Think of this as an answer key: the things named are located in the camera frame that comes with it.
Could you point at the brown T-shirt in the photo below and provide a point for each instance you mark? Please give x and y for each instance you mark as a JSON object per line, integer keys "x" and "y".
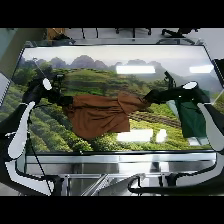
{"x": 100, "y": 115}

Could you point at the dark green garment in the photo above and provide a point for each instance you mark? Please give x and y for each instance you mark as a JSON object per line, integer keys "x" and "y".
{"x": 191, "y": 120}

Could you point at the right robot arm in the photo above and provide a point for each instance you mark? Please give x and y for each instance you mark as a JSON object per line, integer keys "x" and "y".
{"x": 211, "y": 125}

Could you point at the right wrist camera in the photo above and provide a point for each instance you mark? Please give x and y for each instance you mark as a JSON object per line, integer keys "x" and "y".
{"x": 169, "y": 79}

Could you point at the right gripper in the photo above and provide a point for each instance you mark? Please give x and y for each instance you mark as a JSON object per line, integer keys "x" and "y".
{"x": 154, "y": 96}

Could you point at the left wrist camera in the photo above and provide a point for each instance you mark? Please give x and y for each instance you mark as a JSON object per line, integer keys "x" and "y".
{"x": 59, "y": 81}

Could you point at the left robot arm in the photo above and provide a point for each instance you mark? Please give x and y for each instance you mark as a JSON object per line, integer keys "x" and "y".
{"x": 20, "y": 133}

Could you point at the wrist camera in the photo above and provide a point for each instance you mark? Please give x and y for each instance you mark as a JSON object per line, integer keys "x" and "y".
{"x": 59, "y": 81}
{"x": 169, "y": 79}

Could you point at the silver frame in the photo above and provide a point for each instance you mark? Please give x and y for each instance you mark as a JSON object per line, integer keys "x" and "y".
{"x": 100, "y": 166}

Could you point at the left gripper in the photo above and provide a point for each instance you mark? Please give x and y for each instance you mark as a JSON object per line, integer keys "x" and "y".
{"x": 66, "y": 100}

